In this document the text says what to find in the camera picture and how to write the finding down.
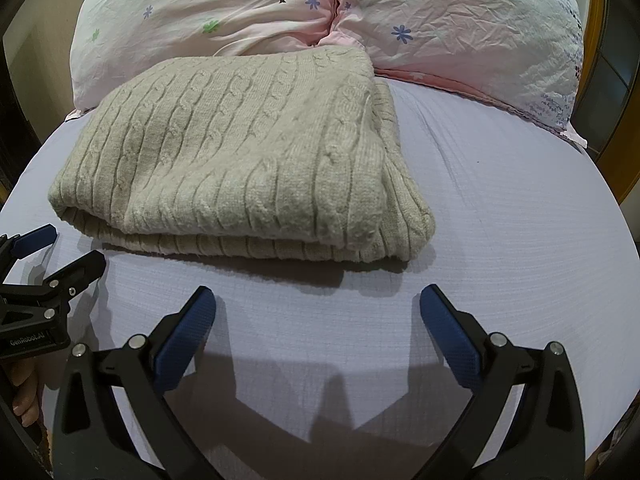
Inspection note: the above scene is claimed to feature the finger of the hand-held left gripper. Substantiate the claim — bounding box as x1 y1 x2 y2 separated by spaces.
0 224 57 270
27 250 107 317

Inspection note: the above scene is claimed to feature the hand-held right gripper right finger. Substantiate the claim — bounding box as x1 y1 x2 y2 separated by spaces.
418 283 586 480

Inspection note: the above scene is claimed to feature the person's left hand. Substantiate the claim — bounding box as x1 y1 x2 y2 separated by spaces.
7 358 42 429

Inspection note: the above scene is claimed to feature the wooden bed frame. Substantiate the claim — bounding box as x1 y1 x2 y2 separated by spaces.
570 0 640 207

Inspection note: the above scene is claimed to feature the pink floral pillow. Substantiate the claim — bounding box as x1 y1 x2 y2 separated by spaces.
320 0 589 149

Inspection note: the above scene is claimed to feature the tree print floral pillow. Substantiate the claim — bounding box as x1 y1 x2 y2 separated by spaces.
69 0 347 112

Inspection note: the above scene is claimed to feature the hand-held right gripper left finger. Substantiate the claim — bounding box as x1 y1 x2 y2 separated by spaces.
51 285 218 480

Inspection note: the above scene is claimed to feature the beige cable-knit sweater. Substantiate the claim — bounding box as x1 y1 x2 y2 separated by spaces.
48 45 437 264

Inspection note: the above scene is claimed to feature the lavender bed sheet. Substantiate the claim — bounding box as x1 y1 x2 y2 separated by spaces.
0 79 640 480

